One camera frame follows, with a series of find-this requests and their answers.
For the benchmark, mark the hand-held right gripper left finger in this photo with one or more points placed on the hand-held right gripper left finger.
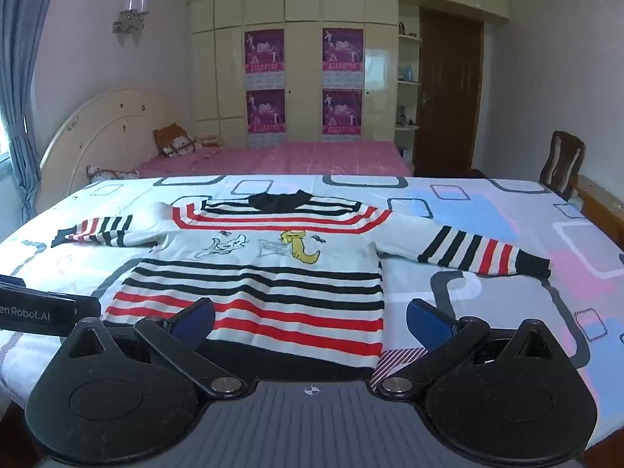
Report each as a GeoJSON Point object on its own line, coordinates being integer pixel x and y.
{"type": "Point", "coordinates": [195, 322]}

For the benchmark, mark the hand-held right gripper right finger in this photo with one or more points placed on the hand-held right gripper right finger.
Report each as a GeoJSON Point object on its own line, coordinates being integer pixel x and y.
{"type": "Point", "coordinates": [429, 324]}

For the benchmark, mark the striped white knit sweater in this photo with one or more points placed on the striped white knit sweater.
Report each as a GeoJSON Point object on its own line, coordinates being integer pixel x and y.
{"type": "Point", "coordinates": [273, 292]}

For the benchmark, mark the white bed sheet square pattern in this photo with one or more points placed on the white bed sheet square pattern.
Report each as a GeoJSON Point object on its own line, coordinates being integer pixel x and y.
{"type": "Point", "coordinates": [487, 214]}

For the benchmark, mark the orange patterned pillow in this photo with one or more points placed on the orange patterned pillow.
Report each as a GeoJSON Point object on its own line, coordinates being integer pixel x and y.
{"type": "Point", "coordinates": [107, 173]}
{"type": "Point", "coordinates": [173, 142]}
{"type": "Point", "coordinates": [210, 141]}

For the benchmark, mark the cream round headboard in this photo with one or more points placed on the cream round headboard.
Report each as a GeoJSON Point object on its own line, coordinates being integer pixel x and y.
{"type": "Point", "coordinates": [102, 126]}

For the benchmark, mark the brown wooden chair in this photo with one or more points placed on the brown wooden chair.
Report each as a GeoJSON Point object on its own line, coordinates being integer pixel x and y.
{"type": "Point", "coordinates": [560, 161]}

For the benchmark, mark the grey blue curtain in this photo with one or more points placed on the grey blue curtain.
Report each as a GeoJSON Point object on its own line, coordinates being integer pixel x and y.
{"type": "Point", "coordinates": [22, 83]}

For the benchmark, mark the cream open shelf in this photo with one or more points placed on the cream open shelf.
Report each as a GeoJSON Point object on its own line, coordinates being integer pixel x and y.
{"type": "Point", "coordinates": [408, 92]}

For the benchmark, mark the dark brown wooden door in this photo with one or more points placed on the dark brown wooden door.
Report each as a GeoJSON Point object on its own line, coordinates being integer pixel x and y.
{"type": "Point", "coordinates": [451, 92]}

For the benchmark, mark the cream glossy wardrobe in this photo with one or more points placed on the cream glossy wardrobe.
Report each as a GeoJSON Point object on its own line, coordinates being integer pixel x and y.
{"type": "Point", "coordinates": [302, 5]}

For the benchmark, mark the wooden bed frame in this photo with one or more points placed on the wooden bed frame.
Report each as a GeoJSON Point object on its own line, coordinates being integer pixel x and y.
{"type": "Point", "coordinates": [602, 204]}

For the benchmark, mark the purple wall poster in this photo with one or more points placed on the purple wall poster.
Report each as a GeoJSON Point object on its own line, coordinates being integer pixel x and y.
{"type": "Point", "coordinates": [342, 50]}
{"type": "Point", "coordinates": [265, 112]}
{"type": "Point", "coordinates": [342, 112]}
{"type": "Point", "coordinates": [264, 51]}

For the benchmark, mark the glass wall lamp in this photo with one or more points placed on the glass wall lamp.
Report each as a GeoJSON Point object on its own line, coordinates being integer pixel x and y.
{"type": "Point", "coordinates": [129, 14]}

